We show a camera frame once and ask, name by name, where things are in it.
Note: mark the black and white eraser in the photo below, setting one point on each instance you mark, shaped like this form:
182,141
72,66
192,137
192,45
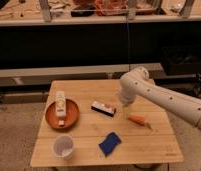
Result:
103,108

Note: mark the beige gripper block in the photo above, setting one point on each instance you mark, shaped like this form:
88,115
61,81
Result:
126,111

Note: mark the background workbench shelf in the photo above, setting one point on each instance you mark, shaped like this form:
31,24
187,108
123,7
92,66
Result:
71,12

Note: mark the blue sponge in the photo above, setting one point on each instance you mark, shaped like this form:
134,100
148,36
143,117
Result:
108,145

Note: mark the wooden table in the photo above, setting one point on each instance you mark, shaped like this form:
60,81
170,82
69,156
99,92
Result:
140,145

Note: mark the brown round plate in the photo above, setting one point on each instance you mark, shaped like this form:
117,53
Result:
72,115

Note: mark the white bottle with orange cap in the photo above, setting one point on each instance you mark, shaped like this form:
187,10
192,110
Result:
60,101

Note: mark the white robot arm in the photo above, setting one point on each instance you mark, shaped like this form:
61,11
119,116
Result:
135,83

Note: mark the orange carrot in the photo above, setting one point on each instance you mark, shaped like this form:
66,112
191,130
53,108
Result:
139,120

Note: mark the clear plastic cup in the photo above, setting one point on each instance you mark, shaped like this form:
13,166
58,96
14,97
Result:
63,147

